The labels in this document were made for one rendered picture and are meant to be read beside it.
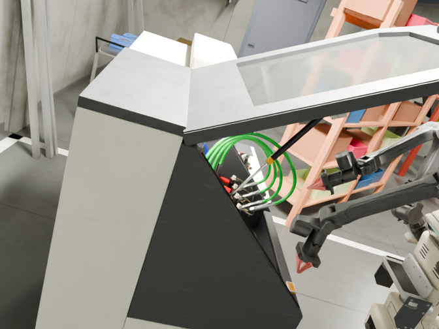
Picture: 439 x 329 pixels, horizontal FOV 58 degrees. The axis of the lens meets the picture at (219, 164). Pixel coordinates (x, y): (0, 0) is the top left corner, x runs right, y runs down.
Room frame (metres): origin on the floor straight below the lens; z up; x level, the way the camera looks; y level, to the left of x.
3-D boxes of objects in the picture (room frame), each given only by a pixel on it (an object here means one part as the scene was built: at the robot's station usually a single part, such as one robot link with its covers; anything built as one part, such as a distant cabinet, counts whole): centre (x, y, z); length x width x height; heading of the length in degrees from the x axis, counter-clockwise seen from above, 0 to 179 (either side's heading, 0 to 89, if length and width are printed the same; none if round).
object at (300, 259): (1.22, -0.41, 1.08); 0.07 x 0.07 x 0.09; 11
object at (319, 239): (1.21, -0.40, 1.21); 0.07 x 0.06 x 0.07; 91
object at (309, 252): (1.21, -0.41, 1.15); 0.10 x 0.07 x 0.07; 11
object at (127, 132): (1.62, 0.39, 0.75); 1.40 x 0.28 x 1.50; 12
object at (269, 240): (1.42, -0.36, 0.87); 0.62 x 0.04 x 0.16; 12
